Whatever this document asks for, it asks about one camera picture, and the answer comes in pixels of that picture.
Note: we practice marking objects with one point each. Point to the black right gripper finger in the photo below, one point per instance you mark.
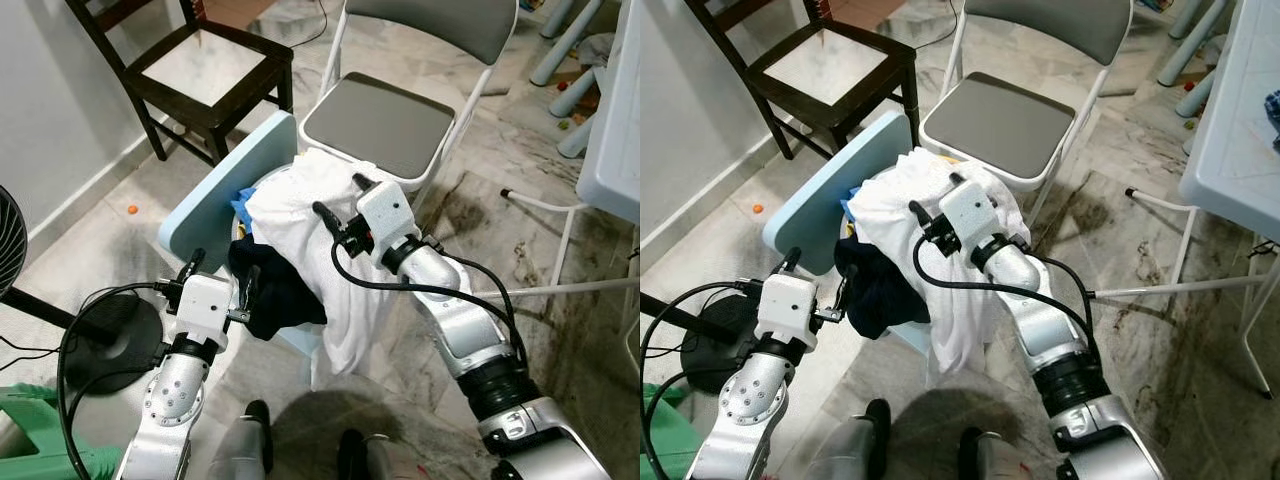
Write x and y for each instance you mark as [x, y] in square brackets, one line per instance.
[328, 218]
[363, 182]
[958, 181]
[918, 214]

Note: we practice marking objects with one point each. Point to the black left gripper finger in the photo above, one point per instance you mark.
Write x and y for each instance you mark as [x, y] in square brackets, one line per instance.
[789, 265]
[251, 290]
[192, 270]
[841, 293]

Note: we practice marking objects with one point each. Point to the white shirt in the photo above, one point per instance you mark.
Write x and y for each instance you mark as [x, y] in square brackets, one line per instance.
[300, 230]
[905, 230]

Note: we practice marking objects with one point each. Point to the blue plaid shorts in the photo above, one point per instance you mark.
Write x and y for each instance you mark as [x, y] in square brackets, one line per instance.
[1272, 105]

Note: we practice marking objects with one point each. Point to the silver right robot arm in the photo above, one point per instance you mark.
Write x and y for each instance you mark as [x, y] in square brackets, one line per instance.
[1050, 335]
[470, 330]

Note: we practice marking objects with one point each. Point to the dark navy garment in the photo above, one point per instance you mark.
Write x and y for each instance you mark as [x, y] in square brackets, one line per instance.
[285, 295]
[885, 295]

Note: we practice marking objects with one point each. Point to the grey white folding chair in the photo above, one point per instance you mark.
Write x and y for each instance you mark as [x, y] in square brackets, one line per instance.
[1000, 125]
[380, 125]

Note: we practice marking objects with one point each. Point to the small blue cloth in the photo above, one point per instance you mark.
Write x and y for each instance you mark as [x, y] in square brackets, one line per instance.
[850, 205]
[243, 205]

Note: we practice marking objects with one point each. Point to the light blue plastic chair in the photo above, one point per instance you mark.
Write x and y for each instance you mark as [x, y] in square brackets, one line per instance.
[830, 190]
[225, 185]

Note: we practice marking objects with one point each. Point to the black standing fan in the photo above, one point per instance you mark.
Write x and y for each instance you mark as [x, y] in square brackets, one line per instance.
[720, 350]
[115, 345]

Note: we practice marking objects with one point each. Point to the dark wooden chair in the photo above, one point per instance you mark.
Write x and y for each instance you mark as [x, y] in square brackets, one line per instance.
[215, 120]
[838, 118]

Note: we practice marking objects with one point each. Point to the robot left leg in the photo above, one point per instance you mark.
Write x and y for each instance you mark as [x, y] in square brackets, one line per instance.
[855, 445]
[245, 445]

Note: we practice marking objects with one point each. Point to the robot leg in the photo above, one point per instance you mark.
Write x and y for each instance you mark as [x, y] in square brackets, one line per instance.
[245, 445]
[1000, 460]
[380, 460]
[855, 445]

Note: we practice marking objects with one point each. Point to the robot right leg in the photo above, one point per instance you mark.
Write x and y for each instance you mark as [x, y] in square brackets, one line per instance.
[380, 460]
[1000, 460]

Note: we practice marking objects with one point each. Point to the green plastic stool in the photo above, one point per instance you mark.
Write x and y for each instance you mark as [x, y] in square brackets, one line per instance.
[40, 460]
[665, 450]

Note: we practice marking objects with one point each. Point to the pale blue play table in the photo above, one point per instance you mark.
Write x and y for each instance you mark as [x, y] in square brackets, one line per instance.
[1195, 40]
[565, 40]

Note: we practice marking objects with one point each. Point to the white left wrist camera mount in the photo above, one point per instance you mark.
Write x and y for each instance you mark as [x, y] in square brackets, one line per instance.
[788, 310]
[205, 310]

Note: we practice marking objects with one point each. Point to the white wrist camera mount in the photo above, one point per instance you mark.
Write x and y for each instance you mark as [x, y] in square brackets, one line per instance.
[788, 310]
[968, 215]
[205, 310]
[385, 215]

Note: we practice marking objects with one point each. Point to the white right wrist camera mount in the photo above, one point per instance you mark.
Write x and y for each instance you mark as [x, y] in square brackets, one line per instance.
[385, 215]
[968, 215]

